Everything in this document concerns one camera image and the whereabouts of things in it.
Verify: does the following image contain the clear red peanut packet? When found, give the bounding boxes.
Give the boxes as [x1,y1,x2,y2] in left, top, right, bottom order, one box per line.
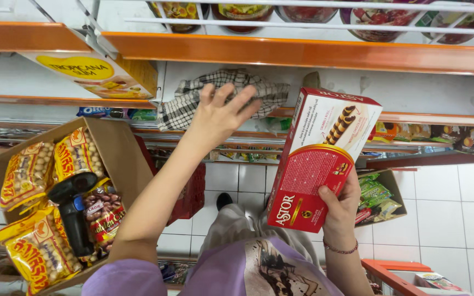
[81,178,127,256]

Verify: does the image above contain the jar with green yellow label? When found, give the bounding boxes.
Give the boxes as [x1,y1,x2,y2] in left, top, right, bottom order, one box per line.
[211,3,275,34]

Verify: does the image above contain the blue biscuit packet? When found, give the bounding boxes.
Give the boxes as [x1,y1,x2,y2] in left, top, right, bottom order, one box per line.
[77,106,127,119]

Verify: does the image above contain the red braided bracelet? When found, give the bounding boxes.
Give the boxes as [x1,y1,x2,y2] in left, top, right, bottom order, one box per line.
[322,237,359,255]

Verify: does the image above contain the black shoe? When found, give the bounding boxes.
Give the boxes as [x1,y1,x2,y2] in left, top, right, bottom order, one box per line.
[216,192,234,211]

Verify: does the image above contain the orange-edged low shelf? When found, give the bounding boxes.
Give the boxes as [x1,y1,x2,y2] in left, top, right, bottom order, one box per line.
[360,258,474,296]

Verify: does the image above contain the black barcode scanner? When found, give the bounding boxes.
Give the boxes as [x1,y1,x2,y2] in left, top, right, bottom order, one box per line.
[47,171,98,258]

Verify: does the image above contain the row of colourful snack packets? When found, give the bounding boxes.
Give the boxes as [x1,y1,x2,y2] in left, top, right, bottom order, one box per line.
[366,121,474,155]

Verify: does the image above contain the jar with red contents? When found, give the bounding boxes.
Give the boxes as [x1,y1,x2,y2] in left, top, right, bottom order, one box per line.
[275,6,340,24]

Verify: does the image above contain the red plastic basket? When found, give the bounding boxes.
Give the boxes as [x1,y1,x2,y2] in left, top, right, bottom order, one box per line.
[134,135,207,226]

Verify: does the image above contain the person's left hand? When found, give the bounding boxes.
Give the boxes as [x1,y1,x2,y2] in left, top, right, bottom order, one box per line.
[188,82,263,145]

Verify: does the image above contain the green wrapped packet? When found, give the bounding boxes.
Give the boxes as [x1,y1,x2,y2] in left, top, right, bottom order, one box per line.
[128,109,158,121]

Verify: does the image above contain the small brown cardboard box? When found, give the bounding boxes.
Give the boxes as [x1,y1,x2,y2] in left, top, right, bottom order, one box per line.
[354,168,408,227]

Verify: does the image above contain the black white checked cloth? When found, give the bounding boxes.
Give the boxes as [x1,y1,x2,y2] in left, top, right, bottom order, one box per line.
[157,68,290,132]

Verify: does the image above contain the yellow white carton box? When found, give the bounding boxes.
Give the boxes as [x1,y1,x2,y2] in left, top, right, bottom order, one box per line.
[18,51,159,100]

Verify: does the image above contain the person's right hand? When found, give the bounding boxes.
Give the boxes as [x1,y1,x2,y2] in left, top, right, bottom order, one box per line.
[318,169,362,244]

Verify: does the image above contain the yellow peanut packet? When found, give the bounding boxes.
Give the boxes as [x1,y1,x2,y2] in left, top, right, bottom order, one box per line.
[53,127,105,182]
[0,205,84,296]
[0,141,55,211]

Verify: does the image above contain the green snack packet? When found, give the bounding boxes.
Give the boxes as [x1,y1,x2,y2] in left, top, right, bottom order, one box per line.
[358,173,395,211]

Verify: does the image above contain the grey trousers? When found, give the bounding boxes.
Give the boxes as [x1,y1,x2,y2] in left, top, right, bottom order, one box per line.
[198,203,325,272]

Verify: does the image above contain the white colourful printed box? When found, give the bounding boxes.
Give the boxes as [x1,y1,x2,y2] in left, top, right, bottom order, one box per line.
[414,272,470,296]

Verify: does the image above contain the white wire shelf rail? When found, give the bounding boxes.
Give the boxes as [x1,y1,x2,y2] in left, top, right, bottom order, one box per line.
[124,0,474,37]

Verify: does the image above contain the jar with purple red label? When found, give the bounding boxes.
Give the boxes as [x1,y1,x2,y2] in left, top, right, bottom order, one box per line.
[339,7,425,43]

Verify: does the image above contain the red wafer roll box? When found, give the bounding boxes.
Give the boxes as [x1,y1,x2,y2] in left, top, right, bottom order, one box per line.
[267,87,383,234]

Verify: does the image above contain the purple printed shirt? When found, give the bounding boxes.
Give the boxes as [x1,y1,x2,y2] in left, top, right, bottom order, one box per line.
[81,236,345,296]

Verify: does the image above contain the large brown cardboard box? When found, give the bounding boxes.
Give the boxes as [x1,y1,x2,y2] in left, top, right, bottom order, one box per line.
[0,116,155,295]

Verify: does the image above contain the jar with green red label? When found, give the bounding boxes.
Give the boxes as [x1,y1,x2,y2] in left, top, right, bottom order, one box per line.
[415,10,474,45]

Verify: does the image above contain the orange-edged white shelf board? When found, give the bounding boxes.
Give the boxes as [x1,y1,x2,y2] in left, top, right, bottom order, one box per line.
[0,21,94,54]
[100,31,474,77]

